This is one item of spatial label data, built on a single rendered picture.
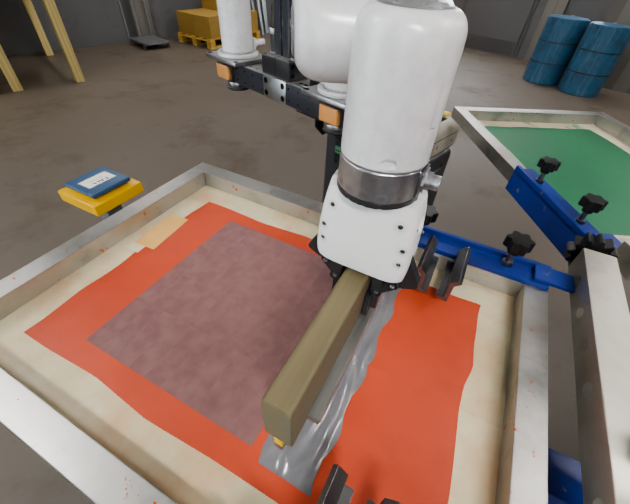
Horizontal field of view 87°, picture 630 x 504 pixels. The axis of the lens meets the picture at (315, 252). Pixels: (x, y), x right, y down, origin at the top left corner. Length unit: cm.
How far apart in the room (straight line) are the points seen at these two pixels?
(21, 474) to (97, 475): 126
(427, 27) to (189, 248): 57
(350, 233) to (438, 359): 29
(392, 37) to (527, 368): 46
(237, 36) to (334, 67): 88
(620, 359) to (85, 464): 63
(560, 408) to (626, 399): 135
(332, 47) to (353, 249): 18
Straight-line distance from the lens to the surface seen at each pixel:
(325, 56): 31
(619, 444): 51
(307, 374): 30
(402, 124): 25
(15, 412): 55
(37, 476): 170
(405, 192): 29
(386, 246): 32
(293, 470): 46
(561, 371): 201
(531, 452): 51
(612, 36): 629
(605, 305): 64
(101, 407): 54
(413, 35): 24
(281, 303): 57
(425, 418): 51
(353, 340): 40
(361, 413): 49
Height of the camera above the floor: 140
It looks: 43 degrees down
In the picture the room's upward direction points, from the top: 4 degrees clockwise
